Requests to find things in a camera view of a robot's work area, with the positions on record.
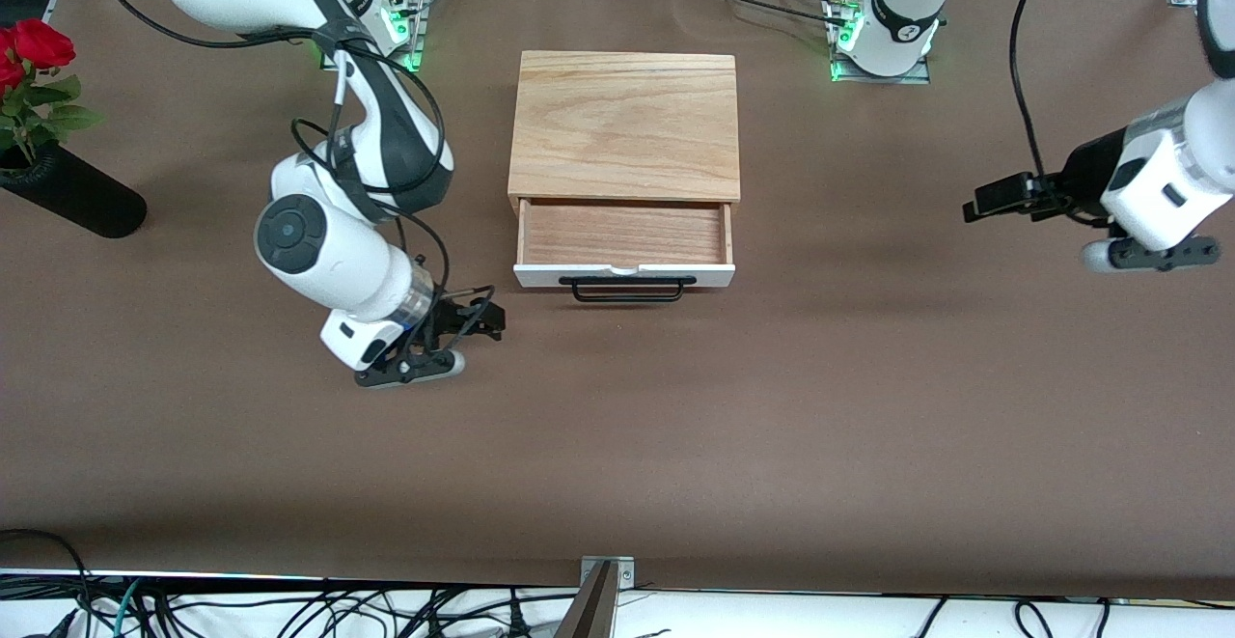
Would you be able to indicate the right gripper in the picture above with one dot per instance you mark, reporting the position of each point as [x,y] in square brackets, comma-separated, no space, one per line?
[447,318]

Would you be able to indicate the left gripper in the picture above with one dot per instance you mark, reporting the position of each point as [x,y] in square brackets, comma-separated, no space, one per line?
[1087,171]

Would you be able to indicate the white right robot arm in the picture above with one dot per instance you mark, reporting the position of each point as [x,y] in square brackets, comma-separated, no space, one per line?
[328,262]

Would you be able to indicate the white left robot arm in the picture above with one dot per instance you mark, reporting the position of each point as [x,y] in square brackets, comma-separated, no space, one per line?
[902,11]

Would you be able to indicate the light wooden drawer cabinet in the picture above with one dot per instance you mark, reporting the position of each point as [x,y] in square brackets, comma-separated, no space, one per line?
[627,126]

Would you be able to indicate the brown table cover sheet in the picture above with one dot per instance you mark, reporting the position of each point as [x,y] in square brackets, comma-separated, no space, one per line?
[675,445]

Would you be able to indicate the black cylindrical vase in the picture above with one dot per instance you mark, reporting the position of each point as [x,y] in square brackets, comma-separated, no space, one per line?
[82,199]

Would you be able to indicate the green rose leaves and stems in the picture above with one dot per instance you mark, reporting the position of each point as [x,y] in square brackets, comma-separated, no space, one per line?
[58,117]

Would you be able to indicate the red artificial rose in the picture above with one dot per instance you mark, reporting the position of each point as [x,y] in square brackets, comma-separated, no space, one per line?
[8,64]
[43,42]

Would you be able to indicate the metal table edge bracket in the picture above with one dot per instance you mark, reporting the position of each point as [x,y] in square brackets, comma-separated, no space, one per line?
[625,572]

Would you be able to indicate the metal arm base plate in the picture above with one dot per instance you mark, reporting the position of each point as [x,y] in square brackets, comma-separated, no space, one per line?
[417,15]
[912,78]

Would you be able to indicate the dark camera mount pole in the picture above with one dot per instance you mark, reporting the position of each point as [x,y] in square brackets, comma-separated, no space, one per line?
[589,614]

